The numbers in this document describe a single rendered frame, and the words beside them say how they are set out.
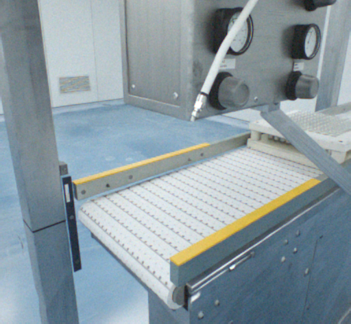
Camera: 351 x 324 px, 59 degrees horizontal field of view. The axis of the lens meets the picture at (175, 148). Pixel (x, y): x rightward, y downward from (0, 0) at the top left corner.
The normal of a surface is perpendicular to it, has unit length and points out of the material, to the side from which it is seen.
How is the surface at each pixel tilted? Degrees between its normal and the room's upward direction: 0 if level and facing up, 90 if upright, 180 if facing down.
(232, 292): 90
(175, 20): 90
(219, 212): 0
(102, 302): 0
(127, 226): 0
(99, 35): 90
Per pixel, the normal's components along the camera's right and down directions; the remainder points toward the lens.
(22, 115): 0.65, 0.25
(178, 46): -0.76, 0.22
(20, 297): 0.00, -0.94
